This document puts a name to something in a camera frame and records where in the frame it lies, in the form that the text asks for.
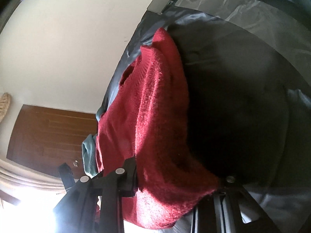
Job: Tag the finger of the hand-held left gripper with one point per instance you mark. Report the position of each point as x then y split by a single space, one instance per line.
66 176

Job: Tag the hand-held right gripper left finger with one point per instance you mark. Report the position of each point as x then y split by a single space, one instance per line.
128 179

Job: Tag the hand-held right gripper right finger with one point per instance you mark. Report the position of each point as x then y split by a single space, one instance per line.
227 199

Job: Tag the light blue sweater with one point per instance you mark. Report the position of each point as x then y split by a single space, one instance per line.
88 155

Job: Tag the red sweater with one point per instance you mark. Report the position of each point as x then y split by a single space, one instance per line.
158 126

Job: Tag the metal door knob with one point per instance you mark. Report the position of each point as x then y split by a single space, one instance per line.
76 162

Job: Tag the beige curtain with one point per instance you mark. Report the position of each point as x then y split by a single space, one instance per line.
29 179

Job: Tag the wooden door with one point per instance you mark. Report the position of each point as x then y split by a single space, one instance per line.
43 136

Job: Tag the brown framed window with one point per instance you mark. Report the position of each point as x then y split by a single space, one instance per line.
24 218

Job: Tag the black table cover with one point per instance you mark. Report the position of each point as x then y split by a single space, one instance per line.
243 102

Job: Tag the grey tape strip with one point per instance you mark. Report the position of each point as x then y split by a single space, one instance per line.
218 2

